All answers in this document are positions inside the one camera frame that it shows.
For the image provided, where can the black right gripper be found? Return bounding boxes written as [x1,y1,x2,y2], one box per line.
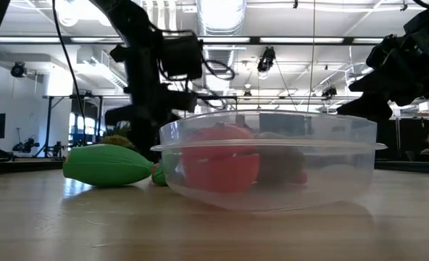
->
[336,3,429,123]

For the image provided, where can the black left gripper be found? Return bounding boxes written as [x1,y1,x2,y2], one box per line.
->
[104,32,198,160]

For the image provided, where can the large red toy tomato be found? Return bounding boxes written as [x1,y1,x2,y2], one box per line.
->
[180,123,261,194]

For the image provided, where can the dark brown toy fruit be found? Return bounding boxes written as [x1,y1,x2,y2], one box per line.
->
[256,132,306,184]

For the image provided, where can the clear plastic tupperware container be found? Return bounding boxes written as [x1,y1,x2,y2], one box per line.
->
[150,109,388,213]

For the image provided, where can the black ceiling spotlight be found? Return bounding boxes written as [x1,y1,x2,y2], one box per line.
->
[257,46,276,73]
[321,85,338,99]
[10,61,27,79]

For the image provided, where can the small green toy fruit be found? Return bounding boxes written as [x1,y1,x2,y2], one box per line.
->
[151,162,169,187]

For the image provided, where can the green corn husk toy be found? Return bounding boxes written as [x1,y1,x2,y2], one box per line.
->
[62,144,154,188]

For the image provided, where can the black stand equipment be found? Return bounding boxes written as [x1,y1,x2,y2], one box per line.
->
[42,141,69,160]

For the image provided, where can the black tripod equipment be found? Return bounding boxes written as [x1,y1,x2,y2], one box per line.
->
[12,127,41,154]

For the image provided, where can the black partition wall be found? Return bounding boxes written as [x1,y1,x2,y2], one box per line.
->
[377,112,429,162]

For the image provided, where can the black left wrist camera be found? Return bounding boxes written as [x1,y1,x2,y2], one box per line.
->
[159,31,204,81]

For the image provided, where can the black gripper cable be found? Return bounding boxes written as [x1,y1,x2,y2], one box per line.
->
[199,57,236,109]

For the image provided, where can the long black arm cable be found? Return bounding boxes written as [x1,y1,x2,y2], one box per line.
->
[51,0,88,146]

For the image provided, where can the silver ceiling air duct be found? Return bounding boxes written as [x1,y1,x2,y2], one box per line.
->
[196,0,247,91]

